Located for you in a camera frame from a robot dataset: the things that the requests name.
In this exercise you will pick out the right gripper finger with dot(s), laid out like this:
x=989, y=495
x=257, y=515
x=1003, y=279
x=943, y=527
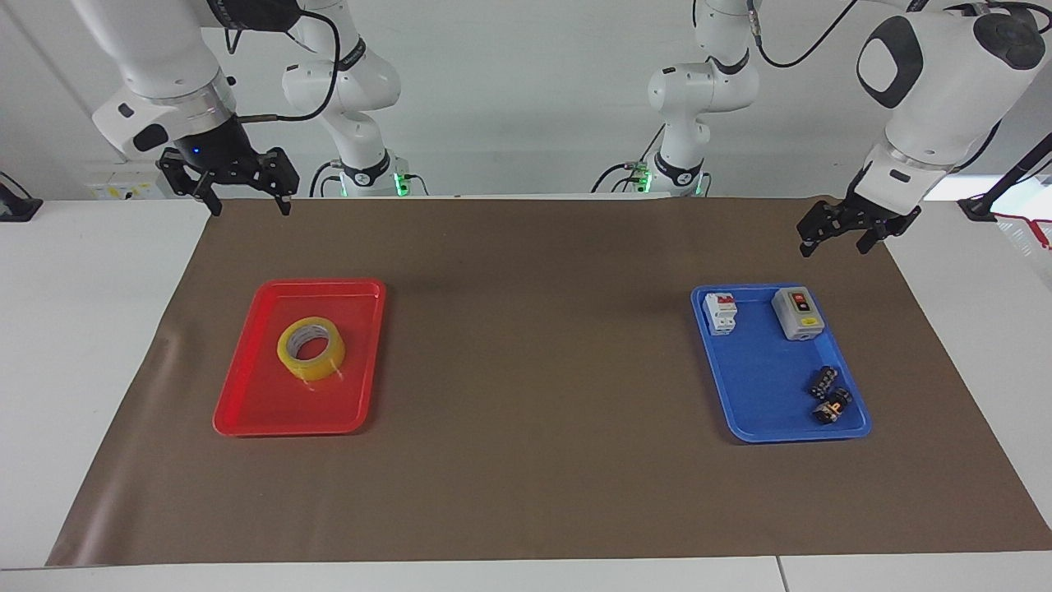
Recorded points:
x=281, y=174
x=191, y=181

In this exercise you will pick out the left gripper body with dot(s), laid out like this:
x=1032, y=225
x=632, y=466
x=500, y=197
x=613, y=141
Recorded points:
x=878, y=215

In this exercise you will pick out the yellow tape roll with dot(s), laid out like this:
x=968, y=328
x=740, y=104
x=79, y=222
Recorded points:
x=310, y=349

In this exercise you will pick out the grey switch box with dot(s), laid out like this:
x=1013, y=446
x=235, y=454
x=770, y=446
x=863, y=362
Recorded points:
x=797, y=314

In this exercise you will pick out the white wall socket box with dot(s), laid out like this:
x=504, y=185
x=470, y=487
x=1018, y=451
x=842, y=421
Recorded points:
x=123, y=185

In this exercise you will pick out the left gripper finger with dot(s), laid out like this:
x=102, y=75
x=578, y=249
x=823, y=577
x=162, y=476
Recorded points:
x=873, y=234
x=822, y=224

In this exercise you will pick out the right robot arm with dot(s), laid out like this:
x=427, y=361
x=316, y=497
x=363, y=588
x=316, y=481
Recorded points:
x=164, y=57

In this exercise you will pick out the small black component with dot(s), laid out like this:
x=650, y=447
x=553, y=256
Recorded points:
x=823, y=382
x=832, y=407

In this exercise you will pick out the black stand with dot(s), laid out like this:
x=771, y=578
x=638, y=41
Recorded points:
x=15, y=205
x=1011, y=177

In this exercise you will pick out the blue plastic tray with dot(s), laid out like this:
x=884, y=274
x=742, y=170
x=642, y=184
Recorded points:
x=764, y=378

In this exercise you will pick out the white circuit breaker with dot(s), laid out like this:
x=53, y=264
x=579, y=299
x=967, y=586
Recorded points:
x=721, y=313

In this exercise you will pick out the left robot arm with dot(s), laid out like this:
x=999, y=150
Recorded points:
x=937, y=82

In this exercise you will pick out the red plastic tray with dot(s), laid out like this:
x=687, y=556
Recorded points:
x=283, y=403

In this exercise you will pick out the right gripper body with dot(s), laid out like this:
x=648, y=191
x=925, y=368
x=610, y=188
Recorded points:
x=215, y=141

